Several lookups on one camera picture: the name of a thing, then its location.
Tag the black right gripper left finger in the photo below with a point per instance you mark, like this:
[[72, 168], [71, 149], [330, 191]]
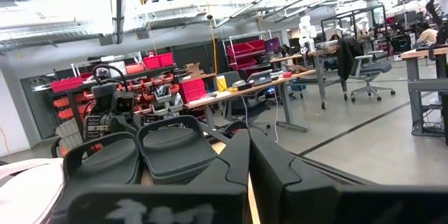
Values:
[[157, 203]]

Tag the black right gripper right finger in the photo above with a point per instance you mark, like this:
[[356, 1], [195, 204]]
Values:
[[315, 203]]

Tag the pink slide sandal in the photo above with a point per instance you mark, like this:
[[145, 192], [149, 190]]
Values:
[[28, 192]]

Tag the tall black robot arm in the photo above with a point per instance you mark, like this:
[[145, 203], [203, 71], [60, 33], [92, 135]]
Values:
[[434, 7]]

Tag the black shelving with small bins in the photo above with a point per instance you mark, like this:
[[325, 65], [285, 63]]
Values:
[[73, 108]]

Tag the grey ribbed chair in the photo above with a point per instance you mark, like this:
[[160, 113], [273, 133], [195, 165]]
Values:
[[70, 133]]

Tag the cardboard box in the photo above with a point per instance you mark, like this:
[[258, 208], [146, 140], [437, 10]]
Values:
[[194, 70]]

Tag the black office chair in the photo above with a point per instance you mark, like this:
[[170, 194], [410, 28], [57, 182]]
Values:
[[245, 106]]

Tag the yellow box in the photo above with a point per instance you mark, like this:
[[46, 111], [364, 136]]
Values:
[[222, 84]]

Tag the wooden table with white robot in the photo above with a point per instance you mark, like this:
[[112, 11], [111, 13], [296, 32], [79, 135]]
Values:
[[318, 77]]

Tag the long wooden work table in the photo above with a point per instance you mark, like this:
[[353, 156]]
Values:
[[252, 89]]

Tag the grey open laptop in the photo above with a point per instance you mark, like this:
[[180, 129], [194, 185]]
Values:
[[260, 77]]

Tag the grey white office chair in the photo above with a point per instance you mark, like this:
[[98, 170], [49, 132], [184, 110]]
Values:
[[371, 70]]

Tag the black jacket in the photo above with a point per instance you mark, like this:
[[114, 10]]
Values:
[[348, 57]]

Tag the purple laptop screen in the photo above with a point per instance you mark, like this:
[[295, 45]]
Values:
[[272, 45]]

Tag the white humanoid robot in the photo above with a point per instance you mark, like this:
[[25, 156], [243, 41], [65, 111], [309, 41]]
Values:
[[308, 33]]

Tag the person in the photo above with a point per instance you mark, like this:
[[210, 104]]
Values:
[[427, 35]]

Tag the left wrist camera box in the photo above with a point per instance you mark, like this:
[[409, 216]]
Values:
[[124, 103]]

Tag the wooden shelf with black frame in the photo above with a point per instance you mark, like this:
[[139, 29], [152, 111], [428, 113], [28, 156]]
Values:
[[253, 203]]

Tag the wooden table with grey frame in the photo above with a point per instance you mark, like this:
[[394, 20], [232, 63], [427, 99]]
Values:
[[416, 77]]

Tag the black background rig frame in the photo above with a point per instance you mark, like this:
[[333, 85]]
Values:
[[350, 12]]

